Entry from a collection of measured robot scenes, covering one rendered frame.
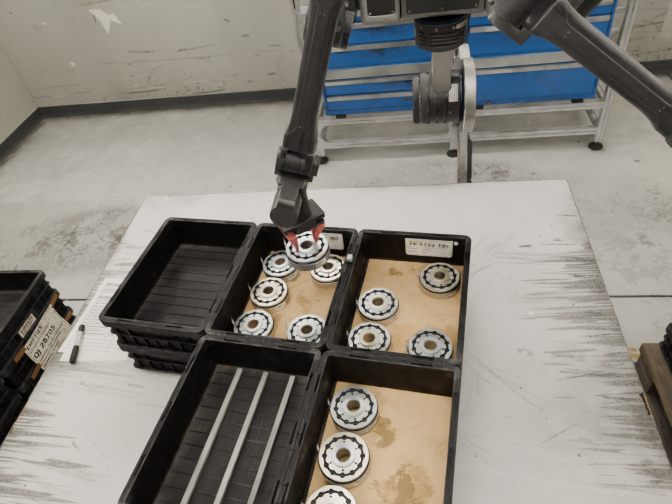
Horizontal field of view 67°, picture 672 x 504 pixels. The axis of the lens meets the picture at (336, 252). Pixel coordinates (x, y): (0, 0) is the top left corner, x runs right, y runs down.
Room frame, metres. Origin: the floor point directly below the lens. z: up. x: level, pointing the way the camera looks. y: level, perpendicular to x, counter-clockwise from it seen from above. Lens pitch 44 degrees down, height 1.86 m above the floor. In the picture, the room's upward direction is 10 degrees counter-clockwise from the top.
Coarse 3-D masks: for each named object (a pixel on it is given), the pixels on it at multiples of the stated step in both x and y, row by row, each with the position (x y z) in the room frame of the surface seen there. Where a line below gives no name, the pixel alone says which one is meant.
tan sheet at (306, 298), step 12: (264, 276) 1.03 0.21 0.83; (300, 276) 1.00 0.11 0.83; (288, 288) 0.97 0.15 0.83; (300, 288) 0.96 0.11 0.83; (312, 288) 0.95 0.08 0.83; (324, 288) 0.94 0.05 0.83; (300, 300) 0.92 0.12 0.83; (312, 300) 0.91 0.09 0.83; (324, 300) 0.90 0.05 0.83; (276, 312) 0.89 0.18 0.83; (288, 312) 0.88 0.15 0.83; (300, 312) 0.87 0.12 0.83; (312, 312) 0.87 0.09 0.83; (324, 312) 0.86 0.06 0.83; (276, 324) 0.85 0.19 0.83; (288, 324) 0.84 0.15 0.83; (276, 336) 0.81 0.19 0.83
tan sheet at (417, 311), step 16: (368, 272) 0.97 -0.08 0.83; (384, 272) 0.96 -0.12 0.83; (400, 272) 0.95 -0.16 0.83; (416, 272) 0.94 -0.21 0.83; (368, 288) 0.91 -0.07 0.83; (400, 288) 0.89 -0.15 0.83; (416, 288) 0.88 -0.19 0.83; (400, 304) 0.84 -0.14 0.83; (416, 304) 0.83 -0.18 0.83; (432, 304) 0.82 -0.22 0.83; (448, 304) 0.81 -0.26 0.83; (400, 320) 0.79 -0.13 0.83; (416, 320) 0.78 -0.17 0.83; (432, 320) 0.77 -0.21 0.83; (448, 320) 0.76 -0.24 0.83; (400, 336) 0.74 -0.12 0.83; (448, 336) 0.72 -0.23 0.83; (400, 352) 0.70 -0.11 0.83
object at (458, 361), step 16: (464, 256) 0.87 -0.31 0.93; (352, 272) 0.89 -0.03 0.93; (464, 272) 0.82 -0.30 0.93; (464, 288) 0.78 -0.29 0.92; (464, 304) 0.72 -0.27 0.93; (336, 320) 0.76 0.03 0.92; (464, 320) 0.68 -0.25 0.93; (464, 336) 0.64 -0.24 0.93; (352, 352) 0.65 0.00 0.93; (368, 352) 0.64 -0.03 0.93; (384, 352) 0.64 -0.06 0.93
